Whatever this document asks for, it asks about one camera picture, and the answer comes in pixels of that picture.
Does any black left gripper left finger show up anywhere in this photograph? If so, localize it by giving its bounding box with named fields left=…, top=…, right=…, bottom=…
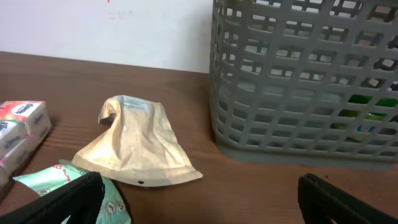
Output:
left=1, top=172, right=105, bottom=224

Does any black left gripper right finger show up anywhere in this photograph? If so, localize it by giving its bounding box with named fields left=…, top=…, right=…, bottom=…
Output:
left=298, top=174, right=397, bottom=224

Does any green lidded seasoning jar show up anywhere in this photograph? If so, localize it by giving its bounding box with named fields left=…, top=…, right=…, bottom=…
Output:
left=329, top=94, right=398, bottom=142

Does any mint green wipes packet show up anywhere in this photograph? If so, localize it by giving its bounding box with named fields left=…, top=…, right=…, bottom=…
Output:
left=14, top=161, right=132, bottom=224

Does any beige paper pouch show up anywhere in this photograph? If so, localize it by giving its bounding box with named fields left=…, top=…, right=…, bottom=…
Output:
left=72, top=95, right=203, bottom=187

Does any Kleenex tissue multipack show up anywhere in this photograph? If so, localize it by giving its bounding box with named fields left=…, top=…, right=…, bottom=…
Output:
left=1, top=101, right=52, bottom=189

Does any grey plastic lattice basket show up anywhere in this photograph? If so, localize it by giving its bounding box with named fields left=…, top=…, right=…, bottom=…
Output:
left=210, top=0, right=397, bottom=170

